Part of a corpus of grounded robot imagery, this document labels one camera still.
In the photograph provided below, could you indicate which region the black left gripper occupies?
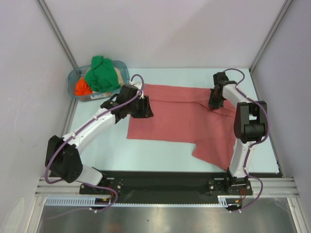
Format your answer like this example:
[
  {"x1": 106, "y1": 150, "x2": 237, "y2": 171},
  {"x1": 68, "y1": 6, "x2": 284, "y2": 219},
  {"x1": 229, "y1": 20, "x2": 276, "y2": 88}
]
[{"x1": 126, "y1": 96, "x2": 154, "y2": 119}]

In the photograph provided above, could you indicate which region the pink polo shirt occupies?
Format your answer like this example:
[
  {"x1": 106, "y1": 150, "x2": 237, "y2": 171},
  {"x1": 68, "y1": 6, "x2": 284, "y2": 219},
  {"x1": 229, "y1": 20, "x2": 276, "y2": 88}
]
[{"x1": 127, "y1": 84, "x2": 236, "y2": 170}]

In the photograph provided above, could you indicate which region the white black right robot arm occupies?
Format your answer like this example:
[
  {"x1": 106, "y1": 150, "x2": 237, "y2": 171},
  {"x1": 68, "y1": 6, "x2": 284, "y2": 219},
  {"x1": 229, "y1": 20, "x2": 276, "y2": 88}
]
[{"x1": 208, "y1": 71, "x2": 269, "y2": 197}]

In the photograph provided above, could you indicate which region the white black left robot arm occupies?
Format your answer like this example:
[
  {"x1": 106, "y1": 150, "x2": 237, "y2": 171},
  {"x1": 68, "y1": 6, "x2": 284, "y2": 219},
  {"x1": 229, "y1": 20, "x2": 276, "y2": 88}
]
[{"x1": 45, "y1": 83, "x2": 154, "y2": 194}]

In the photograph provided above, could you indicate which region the beige t shirt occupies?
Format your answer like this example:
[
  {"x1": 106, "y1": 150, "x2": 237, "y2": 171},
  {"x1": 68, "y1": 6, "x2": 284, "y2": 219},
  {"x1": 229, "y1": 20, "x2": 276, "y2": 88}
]
[{"x1": 114, "y1": 67, "x2": 124, "y2": 86}]

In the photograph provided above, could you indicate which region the green t shirt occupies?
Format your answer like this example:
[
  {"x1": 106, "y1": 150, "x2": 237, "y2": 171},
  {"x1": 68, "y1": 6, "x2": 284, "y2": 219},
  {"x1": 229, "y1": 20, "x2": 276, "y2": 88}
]
[{"x1": 84, "y1": 56, "x2": 121, "y2": 93}]

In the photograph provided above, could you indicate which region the clear blue plastic bin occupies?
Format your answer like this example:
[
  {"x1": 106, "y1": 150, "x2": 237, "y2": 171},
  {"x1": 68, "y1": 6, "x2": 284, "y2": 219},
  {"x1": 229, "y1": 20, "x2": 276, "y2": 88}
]
[{"x1": 67, "y1": 60, "x2": 130, "y2": 102}]

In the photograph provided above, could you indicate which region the orange t shirt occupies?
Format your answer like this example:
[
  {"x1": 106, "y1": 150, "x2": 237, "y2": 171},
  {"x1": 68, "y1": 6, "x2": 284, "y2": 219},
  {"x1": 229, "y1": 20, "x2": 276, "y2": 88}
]
[{"x1": 74, "y1": 77, "x2": 93, "y2": 96}]

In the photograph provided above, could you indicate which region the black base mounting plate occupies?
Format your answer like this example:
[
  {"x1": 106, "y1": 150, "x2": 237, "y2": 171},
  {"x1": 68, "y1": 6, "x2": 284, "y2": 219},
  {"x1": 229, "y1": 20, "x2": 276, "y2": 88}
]
[{"x1": 76, "y1": 171, "x2": 255, "y2": 205}]

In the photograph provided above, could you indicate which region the white slotted cable duct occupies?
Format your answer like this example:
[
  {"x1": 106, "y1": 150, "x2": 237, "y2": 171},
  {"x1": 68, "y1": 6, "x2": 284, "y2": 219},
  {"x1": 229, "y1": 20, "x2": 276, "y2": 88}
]
[{"x1": 45, "y1": 197, "x2": 239, "y2": 209}]

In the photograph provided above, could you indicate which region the aluminium frame rail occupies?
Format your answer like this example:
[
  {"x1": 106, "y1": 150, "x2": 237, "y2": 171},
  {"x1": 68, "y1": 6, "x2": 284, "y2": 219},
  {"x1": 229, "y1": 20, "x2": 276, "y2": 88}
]
[{"x1": 35, "y1": 178, "x2": 299, "y2": 198}]

